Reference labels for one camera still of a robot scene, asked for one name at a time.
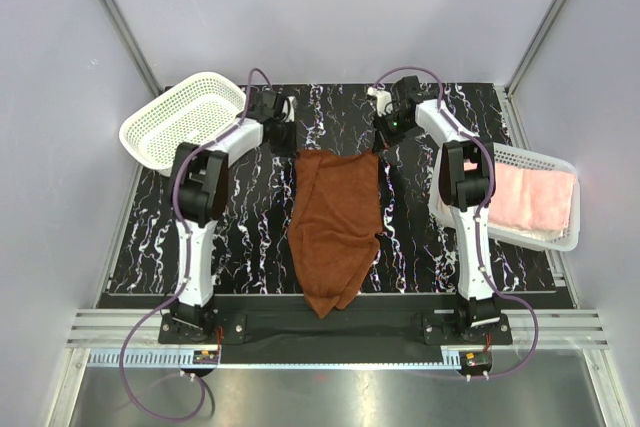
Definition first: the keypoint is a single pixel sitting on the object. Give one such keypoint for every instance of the pink towel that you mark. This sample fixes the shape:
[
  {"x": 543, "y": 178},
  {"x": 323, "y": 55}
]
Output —
[{"x": 531, "y": 200}]

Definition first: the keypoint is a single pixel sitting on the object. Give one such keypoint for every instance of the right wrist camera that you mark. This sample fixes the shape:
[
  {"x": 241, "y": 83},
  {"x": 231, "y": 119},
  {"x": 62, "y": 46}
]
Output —
[{"x": 383, "y": 101}]

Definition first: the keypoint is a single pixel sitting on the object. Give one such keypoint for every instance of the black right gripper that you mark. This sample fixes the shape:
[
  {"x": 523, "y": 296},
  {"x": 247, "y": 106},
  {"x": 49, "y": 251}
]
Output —
[{"x": 381, "y": 138}]

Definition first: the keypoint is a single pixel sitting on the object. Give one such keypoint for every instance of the white perforated basket right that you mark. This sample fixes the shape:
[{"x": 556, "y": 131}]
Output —
[{"x": 502, "y": 154}]

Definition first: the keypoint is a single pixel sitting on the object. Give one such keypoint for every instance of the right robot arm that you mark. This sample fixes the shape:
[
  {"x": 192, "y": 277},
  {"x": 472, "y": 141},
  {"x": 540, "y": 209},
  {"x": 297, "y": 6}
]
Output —
[{"x": 465, "y": 183}]

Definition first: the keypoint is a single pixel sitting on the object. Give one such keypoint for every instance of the white perforated basket left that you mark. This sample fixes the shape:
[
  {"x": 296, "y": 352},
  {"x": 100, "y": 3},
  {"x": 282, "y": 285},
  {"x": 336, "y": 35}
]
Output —
[{"x": 196, "y": 110}]

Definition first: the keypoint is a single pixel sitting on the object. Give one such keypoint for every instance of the left controller board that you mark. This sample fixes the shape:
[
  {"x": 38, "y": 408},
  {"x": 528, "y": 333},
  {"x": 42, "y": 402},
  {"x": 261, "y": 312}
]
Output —
[{"x": 206, "y": 356}]

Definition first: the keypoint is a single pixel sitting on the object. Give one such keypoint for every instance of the right controller board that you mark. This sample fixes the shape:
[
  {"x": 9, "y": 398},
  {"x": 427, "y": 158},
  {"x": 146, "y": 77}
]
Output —
[{"x": 476, "y": 363}]

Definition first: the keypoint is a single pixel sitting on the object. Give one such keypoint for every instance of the white towel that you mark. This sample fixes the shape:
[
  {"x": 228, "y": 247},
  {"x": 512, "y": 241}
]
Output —
[{"x": 563, "y": 241}]

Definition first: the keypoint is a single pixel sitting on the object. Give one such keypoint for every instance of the white perforated basket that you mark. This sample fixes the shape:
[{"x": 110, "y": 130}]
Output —
[
  {"x": 502, "y": 154},
  {"x": 196, "y": 110}
]

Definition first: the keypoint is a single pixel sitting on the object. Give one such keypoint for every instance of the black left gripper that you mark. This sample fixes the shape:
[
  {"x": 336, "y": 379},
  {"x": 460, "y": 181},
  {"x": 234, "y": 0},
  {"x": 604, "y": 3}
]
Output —
[{"x": 290, "y": 147}]

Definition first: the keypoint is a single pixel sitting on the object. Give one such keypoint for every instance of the brown towel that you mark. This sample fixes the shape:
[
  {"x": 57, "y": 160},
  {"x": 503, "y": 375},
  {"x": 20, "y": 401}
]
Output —
[{"x": 335, "y": 225}]

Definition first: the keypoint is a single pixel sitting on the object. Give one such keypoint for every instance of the controller board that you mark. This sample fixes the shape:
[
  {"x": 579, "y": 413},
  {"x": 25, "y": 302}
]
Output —
[
  {"x": 206, "y": 356},
  {"x": 476, "y": 363}
]

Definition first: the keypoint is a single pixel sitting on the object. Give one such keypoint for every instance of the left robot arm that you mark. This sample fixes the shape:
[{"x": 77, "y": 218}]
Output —
[{"x": 199, "y": 195}]

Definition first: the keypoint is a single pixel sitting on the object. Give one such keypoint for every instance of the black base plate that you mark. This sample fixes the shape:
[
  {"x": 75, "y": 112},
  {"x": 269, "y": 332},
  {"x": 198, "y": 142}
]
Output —
[{"x": 405, "y": 329}]

